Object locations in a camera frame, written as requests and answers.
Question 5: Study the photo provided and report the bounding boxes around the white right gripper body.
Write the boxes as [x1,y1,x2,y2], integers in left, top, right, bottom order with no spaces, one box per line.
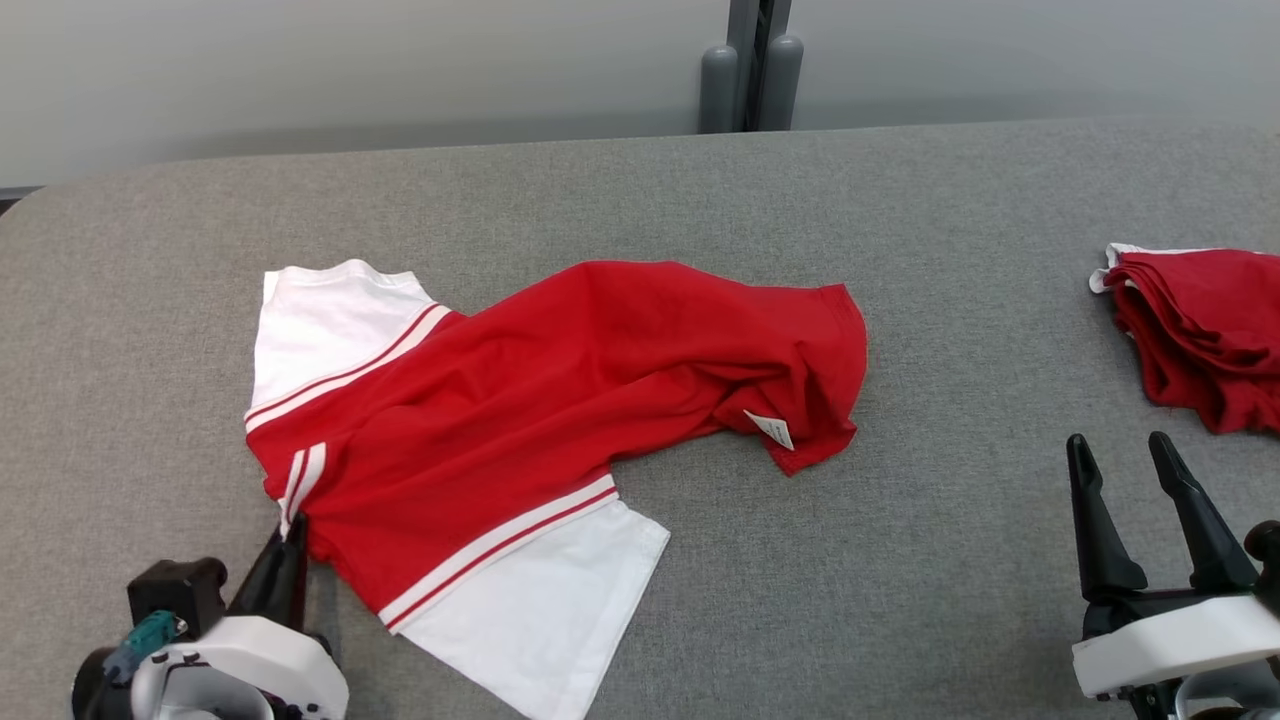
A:
[1072,585,1280,720]

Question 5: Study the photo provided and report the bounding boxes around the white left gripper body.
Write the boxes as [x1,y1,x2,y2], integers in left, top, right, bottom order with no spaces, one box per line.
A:
[130,615,349,720]

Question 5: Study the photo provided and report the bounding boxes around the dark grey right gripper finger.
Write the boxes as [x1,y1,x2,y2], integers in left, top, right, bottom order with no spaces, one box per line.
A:
[1150,431,1259,591]
[1067,433,1149,601]

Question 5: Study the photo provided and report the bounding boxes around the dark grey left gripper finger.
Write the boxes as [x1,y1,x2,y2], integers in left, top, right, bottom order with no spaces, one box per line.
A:
[228,512,311,631]

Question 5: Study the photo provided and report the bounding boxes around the red white sports shirt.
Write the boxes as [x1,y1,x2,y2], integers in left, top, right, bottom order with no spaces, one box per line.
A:
[243,258,869,720]
[1088,243,1280,436]

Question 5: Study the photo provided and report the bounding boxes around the teal cable connector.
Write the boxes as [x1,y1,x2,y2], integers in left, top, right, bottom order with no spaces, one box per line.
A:
[103,612,189,683]

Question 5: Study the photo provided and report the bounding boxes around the grey metal partition post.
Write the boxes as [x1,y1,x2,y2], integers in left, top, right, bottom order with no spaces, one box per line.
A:
[698,0,806,134]

